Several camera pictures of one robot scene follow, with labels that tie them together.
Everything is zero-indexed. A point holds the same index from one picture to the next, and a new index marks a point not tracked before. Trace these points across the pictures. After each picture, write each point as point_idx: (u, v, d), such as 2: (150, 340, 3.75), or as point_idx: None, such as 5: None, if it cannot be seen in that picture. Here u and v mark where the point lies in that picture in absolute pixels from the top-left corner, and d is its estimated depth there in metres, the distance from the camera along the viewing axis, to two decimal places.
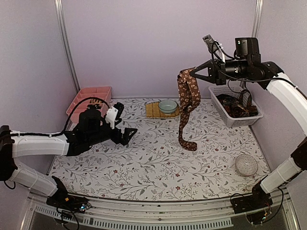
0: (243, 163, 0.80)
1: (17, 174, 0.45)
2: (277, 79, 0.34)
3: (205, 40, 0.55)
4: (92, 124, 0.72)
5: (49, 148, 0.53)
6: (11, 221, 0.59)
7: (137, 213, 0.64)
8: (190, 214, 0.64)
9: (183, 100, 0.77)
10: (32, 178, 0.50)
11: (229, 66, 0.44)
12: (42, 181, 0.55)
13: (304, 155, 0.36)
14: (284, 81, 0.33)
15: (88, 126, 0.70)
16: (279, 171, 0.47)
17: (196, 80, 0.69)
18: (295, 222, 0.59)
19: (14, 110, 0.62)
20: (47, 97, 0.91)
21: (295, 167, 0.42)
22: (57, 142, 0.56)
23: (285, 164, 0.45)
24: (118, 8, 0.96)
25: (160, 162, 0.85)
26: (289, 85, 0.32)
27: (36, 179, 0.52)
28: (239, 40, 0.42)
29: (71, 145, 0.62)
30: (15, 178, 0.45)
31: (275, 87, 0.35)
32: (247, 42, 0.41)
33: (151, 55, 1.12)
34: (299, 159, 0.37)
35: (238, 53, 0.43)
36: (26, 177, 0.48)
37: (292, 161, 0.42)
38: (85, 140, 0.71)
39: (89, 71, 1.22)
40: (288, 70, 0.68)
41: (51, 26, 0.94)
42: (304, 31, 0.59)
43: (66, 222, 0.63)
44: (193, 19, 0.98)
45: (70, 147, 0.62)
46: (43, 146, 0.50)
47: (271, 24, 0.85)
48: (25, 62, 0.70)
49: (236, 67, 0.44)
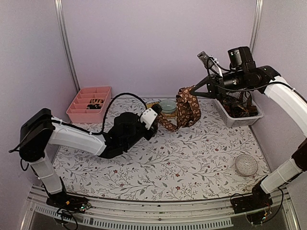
0: (243, 163, 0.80)
1: (40, 162, 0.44)
2: (274, 83, 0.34)
3: (201, 57, 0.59)
4: (127, 129, 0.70)
5: (86, 143, 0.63)
6: (11, 221, 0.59)
7: (137, 213, 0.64)
8: (189, 214, 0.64)
9: (184, 116, 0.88)
10: (49, 171, 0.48)
11: (227, 79, 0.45)
12: (55, 179, 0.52)
13: (303, 155, 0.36)
14: (281, 84, 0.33)
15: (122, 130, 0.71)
16: (280, 172, 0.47)
17: (195, 98, 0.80)
18: (295, 222, 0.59)
19: (13, 109, 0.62)
20: (47, 96, 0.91)
21: (296, 168, 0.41)
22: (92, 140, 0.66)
23: (287, 166, 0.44)
24: (118, 8, 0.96)
25: (160, 162, 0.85)
26: (287, 88, 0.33)
27: (51, 174, 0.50)
28: (231, 52, 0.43)
29: (106, 149, 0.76)
30: (33, 164, 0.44)
31: (272, 91, 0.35)
32: (240, 52, 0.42)
33: (151, 54, 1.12)
34: (299, 160, 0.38)
35: (233, 63, 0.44)
36: (42, 169, 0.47)
37: (292, 162, 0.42)
38: (119, 144, 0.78)
39: (89, 71, 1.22)
40: (289, 70, 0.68)
41: (51, 26, 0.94)
42: (304, 30, 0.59)
43: (66, 222, 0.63)
44: (193, 19, 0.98)
45: (105, 150, 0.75)
46: (81, 140, 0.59)
47: (271, 23, 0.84)
48: (24, 61, 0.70)
49: (233, 80, 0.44)
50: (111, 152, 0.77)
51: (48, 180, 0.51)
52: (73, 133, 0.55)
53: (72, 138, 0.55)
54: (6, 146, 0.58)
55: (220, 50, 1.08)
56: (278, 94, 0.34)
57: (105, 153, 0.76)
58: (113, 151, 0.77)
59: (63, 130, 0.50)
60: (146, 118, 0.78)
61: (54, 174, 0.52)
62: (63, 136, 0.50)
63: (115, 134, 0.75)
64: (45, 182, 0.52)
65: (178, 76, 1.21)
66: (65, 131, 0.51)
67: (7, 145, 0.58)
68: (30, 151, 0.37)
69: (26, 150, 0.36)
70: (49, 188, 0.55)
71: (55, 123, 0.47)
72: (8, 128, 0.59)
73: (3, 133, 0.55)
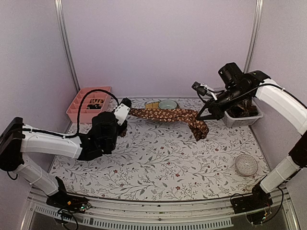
0: (243, 163, 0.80)
1: (21, 168, 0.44)
2: (263, 85, 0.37)
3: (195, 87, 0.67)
4: (106, 130, 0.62)
5: (64, 149, 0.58)
6: (11, 222, 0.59)
7: (137, 213, 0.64)
8: (189, 213, 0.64)
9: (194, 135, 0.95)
10: (36, 175, 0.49)
11: (221, 97, 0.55)
12: (46, 181, 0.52)
13: (300, 151, 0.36)
14: (271, 86, 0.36)
15: (100, 131, 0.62)
16: (278, 170, 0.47)
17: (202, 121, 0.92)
18: (295, 222, 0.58)
19: (14, 109, 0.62)
20: (47, 96, 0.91)
21: (294, 165, 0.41)
22: (72, 144, 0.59)
23: (285, 163, 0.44)
24: (118, 8, 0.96)
25: (160, 162, 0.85)
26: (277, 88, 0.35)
27: (39, 178, 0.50)
28: (221, 72, 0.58)
29: (84, 151, 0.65)
30: (17, 171, 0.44)
31: (263, 92, 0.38)
32: (226, 71, 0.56)
33: (151, 54, 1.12)
34: (295, 156, 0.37)
35: (226, 80, 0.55)
36: (29, 174, 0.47)
37: (289, 159, 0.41)
38: (98, 145, 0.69)
39: (89, 72, 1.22)
40: (289, 70, 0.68)
41: (51, 26, 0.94)
42: (304, 31, 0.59)
43: (66, 222, 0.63)
44: (193, 19, 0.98)
45: (83, 152, 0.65)
46: (57, 145, 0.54)
47: (271, 23, 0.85)
48: (25, 62, 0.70)
49: (228, 97, 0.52)
50: (89, 155, 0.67)
51: (39, 183, 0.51)
52: (47, 140, 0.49)
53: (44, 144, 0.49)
54: None
55: (220, 50, 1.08)
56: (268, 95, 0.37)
57: (84, 155, 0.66)
58: (92, 153, 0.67)
59: (34, 136, 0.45)
60: (117, 114, 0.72)
61: (44, 176, 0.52)
62: (33, 143, 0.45)
63: (93, 135, 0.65)
64: (39, 185, 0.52)
65: (178, 76, 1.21)
66: (36, 138, 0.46)
67: None
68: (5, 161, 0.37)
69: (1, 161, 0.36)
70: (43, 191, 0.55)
71: (26, 131, 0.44)
72: None
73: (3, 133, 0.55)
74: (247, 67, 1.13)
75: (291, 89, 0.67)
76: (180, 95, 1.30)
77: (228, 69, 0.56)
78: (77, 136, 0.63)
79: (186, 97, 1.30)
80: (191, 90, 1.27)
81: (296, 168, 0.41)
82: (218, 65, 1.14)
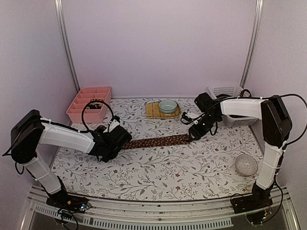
0: (243, 163, 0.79)
1: (32, 163, 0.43)
2: (223, 102, 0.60)
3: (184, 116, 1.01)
4: (122, 137, 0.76)
5: (78, 143, 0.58)
6: (11, 222, 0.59)
7: (137, 213, 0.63)
8: (190, 213, 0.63)
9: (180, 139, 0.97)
10: (43, 171, 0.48)
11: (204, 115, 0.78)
12: (52, 178, 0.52)
13: (272, 134, 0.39)
14: (228, 99, 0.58)
15: (117, 136, 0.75)
16: (266, 162, 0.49)
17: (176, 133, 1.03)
18: (295, 222, 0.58)
19: (14, 109, 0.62)
20: (47, 96, 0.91)
21: (275, 150, 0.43)
22: (85, 138, 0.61)
23: (268, 150, 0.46)
24: (118, 8, 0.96)
25: (160, 162, 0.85)
26: (230, 99, 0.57)
27: (46, 174, 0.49)
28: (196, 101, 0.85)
29: (95, 146, 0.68)
30: (27, 166, 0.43)
31: (224, 105, 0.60)
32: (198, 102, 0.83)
33: (150, 54, 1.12)
34: (271, 138, 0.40)
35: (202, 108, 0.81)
36: (38, 169, 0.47)
37: (268, 143, 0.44)
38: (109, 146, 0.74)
39: (89, 71, 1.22)
40: (289, 70, 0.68)
41: (51, 27, 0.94)
42: (302, 31, 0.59)
43: (66, 222, 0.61)
44: (193, 20, 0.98)
45: (94, 147, 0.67)
46: (72, 139, 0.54)
47: (271, 23, 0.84)
48: (24, 62, 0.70)
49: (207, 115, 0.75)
50: (100, 149, 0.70)
51: (44, 180, 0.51)
52: (64, 132, 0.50)
53: (61, 137, 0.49)
54: (6, 146, 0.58)
55: (220, 50, 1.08)
56: (229, 104, 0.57)
57: (95, 149, 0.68)
58: (102, 148, 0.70)
59: (53, 129, 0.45)
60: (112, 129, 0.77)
61: (51, 173, 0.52)
62: (52, 136, 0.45)
63: (108, 137, 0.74)
64: (43, 182, 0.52)
65: (177, 76, 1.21)
66: (55, 130, 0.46)
67: (6, 146, 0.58)
68: (23, 153, 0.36)
69: (17, 153, 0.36)
70: (46, 188, 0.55)
71: (44, 123, 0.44)
72: (9, 127, 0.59)
73: (2, 133, 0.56)
74: (247, 67, 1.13)
75: (291, 89, 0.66)
76: (180, 95, 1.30)
77: (200, 98, 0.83)
78: (89, 132, 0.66)
79: (185, 97, 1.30)
80: (191, 90, 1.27)
81: (278, 154, 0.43)
82: (218, 64, 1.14)
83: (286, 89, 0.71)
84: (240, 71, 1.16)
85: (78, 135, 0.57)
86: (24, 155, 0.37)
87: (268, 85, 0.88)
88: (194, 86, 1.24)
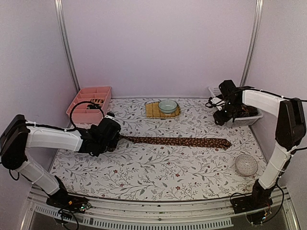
0: (243, 163, 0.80)
1: (25, 166, 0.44)
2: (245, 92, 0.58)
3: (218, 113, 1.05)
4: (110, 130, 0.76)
5: (71, 143, 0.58)
6: (11, 221, 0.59)
7: (137, 213, 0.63)
8: (190, 213, 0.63)
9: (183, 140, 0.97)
10: (39, 174, 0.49)
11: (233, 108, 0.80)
12: (48, 179, 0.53)
13: (285, 134, 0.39)
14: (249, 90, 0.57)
15: (106, 131, 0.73)
16: (273, 162, 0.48)
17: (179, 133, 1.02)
18: (295, 222, 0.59)
19: (13, 109, 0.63)
20: (47, 96, 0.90)
21: (283, 153, 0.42)
22: (74, 137, 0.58)
23: (277, 151, 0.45)
24: (118, 9, 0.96)
25: (160, 162, 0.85)
26: (252, 91, 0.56)
27: (41, 176, 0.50)
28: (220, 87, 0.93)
29: (83, 143, 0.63)
30: (20, 170, 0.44)
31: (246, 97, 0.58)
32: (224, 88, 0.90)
33: (151, 54, 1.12)
34: (283, 139, 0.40)
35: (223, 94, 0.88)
36: (32, 172, 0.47)
37: (278, 145, 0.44)
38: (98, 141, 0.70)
39: (89, 71, 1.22)
40: (289, 70, 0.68)
41: (51, 27, 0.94)
42: (302, 31, 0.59)
43: (66, 222, 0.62)
44: (194, 20, 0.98)
45: (83, 144, 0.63)
46: (64, 139, 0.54)
47: (271, 23, 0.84)
48: (24, 61, 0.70)
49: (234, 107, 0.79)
50: (89, 145, 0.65)
51: (41, 181, 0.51)
52: (53, 133, 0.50)
53: (47, 138, 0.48)
54: None
55: (220, 50, 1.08)
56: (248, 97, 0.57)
57: (84, 146, 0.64)
58: (91, 143, 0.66)
59: (38, 131, 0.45)
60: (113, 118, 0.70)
61: (46, 175, 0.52)
62: (38, 138, 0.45)
63: (97, 132, 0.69)
64: (41, 184, 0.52)
65: (178, 76, 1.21)
66: (41, 132, 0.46)
67: None
68: (13, 158, 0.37)
69: (6, 155, 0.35)
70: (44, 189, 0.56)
71: (29, 126, 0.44)
72: None
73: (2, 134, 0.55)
74: (247, 67, 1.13)
75: (291, 89, 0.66)
76: (180, 95, 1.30)
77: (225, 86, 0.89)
78: (76, 130, 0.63)
79: (185, 97, 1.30)
80: (192, 90, 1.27)
81: (286, 157, 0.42)
82: (218, 65, 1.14)
83: (286, 89, 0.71)
84: (241, 71, 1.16)
85: (65, 135, 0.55)
86: (14, 160, 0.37)
87: (268, 85, 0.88)
88: (194, 86, 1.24)
